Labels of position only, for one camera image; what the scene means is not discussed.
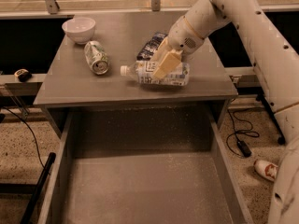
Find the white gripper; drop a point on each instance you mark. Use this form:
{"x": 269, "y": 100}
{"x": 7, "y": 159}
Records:
{"x": 181, "y": 36}

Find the blue label plastic bottle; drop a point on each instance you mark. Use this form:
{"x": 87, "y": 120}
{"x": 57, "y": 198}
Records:
{"x": 142, "y": 72}

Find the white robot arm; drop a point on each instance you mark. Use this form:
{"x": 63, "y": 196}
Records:
{"x": 276, "y": 65}

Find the grey cabinet counter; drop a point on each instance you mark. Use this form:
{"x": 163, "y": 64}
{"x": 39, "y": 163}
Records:
{"x": 71, "y": 83}

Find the open grey top drawer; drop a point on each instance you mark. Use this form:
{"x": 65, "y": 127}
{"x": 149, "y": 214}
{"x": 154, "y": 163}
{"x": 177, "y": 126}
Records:
{"x": 143, "y": 166}

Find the blue white chip bag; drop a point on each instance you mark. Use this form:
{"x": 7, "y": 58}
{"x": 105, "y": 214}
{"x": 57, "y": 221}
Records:
{"x": 151, "y": 46}

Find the green white soda can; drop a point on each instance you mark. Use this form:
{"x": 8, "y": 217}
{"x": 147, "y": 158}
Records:
{"x": 96, "y": 57}

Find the white ceramic bowl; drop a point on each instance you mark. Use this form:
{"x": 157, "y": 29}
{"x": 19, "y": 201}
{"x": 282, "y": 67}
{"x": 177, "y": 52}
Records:
{"x": 79, "y": 29}

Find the black chair base leg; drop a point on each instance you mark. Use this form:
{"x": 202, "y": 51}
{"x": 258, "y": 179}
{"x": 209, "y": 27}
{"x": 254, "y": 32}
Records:
{"x": 260, "y": 98}

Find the black yellow tape measure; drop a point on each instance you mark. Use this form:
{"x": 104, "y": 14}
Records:
{"x": 22, "y": 75}

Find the white red sneaker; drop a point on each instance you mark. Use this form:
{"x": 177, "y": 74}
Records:
{"x": 266, "y": 169}

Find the black metal table leg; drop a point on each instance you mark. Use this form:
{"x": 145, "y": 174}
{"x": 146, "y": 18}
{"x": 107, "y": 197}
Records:
{"x": 38, "y": 188}

